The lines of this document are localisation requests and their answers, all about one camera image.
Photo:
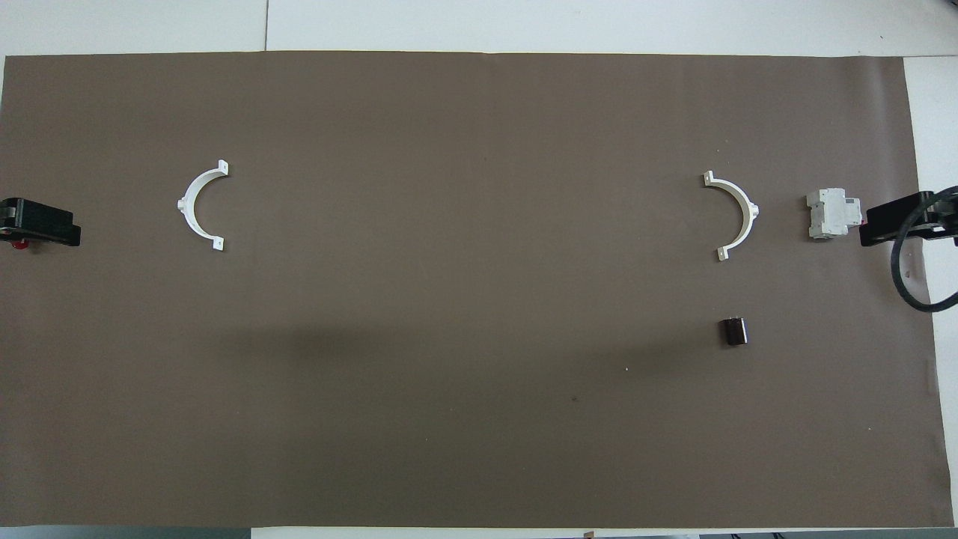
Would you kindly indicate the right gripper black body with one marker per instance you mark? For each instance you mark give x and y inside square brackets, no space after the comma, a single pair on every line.
[883,221]

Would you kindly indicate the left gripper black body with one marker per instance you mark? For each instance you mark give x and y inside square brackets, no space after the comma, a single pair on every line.
[41,222]

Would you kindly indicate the white half pipe clamp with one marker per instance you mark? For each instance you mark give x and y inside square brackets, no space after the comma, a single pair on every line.
[196,187]
[742,201]

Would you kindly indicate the white circuit breaker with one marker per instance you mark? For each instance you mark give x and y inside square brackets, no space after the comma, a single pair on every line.
[827,213]

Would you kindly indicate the dark brown short cylinder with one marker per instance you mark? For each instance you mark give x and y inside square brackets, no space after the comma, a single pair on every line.
[734,332]

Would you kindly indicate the brown table mat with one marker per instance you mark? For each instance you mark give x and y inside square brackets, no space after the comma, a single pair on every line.
[464,299]

